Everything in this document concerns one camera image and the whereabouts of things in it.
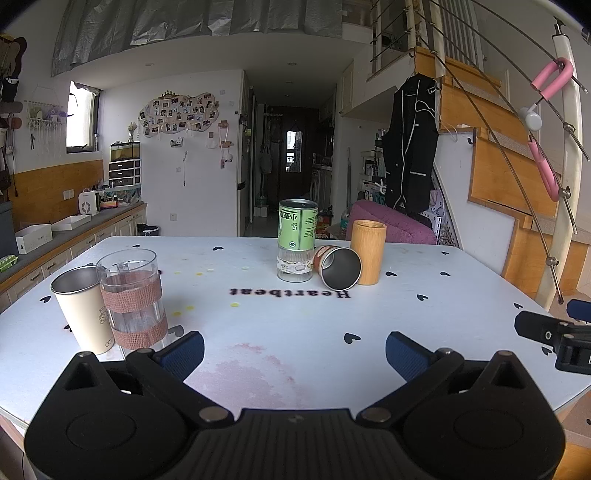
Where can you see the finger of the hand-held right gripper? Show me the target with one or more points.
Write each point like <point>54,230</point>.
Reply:
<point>535,325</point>
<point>581,308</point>

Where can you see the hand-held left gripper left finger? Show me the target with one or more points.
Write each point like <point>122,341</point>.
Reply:
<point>182,355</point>

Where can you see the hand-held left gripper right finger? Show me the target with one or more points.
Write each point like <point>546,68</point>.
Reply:
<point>407,356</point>

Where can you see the metal cup with orange print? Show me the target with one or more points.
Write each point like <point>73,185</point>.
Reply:
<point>339,270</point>

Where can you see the cream metal cup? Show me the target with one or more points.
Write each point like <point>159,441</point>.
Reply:
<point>85,314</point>

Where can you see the bamboo cup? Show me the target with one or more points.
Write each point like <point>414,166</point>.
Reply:
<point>368,254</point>

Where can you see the ribbed glass cup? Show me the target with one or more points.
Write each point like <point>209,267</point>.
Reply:
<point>295,265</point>

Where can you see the glass jug with burlap sleeve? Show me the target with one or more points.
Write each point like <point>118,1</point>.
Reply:
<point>134,300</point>

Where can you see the white heart-print tablecloth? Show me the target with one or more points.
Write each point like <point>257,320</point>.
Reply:
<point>277,332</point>

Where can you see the black trash bin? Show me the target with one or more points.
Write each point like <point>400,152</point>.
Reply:
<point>148,230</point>

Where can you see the pink foam neck fan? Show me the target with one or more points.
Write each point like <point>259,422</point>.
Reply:
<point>545,170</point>

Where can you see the clear water bottle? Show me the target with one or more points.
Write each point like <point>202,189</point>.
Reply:
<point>345,224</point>

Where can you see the kitchen counter cabinets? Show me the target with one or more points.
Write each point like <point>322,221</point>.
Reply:
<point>69,251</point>

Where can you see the green tin can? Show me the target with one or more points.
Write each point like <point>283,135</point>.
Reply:
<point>298,226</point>

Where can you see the white flat tray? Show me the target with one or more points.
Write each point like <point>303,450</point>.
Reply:
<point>70,222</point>

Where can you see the wooden staircase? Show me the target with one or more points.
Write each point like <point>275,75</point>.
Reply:
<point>498,152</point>

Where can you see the white countertop appliance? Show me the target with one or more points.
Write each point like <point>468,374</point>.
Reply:
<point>87,204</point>

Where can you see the washing machine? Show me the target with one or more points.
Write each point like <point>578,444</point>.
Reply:
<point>319,189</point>

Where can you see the white open box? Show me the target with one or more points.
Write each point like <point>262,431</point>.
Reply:
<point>33,237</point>

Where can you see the black drawer organiser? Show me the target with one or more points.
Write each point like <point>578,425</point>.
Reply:
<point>123,173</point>

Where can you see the green carton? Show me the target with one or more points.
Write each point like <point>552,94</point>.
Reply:
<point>8,263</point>

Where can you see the black jacket with white piping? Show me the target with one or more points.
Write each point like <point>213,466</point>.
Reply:
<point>411,147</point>

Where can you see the small glass fish tank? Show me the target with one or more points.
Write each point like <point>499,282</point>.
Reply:
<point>124,151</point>

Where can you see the window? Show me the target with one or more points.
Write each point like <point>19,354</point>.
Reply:
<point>82,117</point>

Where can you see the grey foil curtain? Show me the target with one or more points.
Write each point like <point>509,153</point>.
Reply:
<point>184,27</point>

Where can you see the white curved railing post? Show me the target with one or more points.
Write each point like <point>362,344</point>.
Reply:
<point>570,184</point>

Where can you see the photo collage wall board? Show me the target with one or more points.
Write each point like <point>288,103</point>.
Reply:
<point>178,113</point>

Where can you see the white wall hook rack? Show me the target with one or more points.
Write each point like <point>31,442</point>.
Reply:
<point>45,124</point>

